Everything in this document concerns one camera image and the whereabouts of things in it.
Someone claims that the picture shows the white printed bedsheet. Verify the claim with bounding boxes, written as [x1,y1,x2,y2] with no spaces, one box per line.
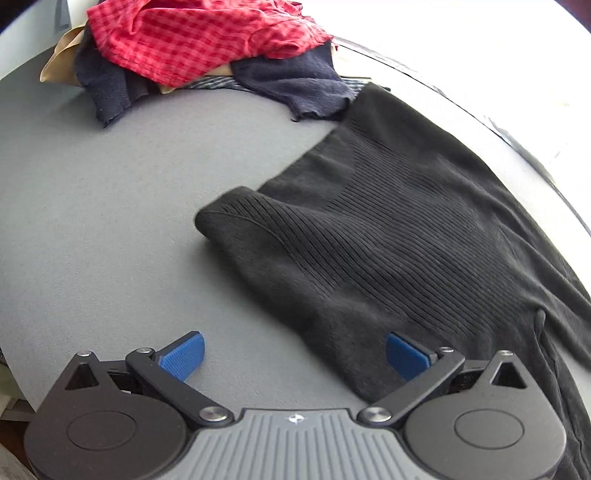
[300,0,591,232]

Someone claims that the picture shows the blue plaid shirt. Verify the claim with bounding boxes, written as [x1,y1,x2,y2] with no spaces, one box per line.
[178,76,393,94]

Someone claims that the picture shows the beige cloth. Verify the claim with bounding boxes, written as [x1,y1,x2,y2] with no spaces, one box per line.
[39,28,241,95]

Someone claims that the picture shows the dark grey knit sweater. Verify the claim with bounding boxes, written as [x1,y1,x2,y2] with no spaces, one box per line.
[195,83,591,480]

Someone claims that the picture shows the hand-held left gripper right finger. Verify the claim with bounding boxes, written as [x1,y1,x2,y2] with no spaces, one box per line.
[359,333,532,426]

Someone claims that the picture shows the red checked shirt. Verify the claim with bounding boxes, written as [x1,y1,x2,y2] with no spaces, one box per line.
[87,0,334,88]

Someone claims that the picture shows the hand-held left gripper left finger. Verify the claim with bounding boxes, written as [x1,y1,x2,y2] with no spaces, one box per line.
[60,330,234,428]

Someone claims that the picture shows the navy knit sweater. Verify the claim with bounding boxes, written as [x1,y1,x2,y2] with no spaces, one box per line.
[74,23,358,129]

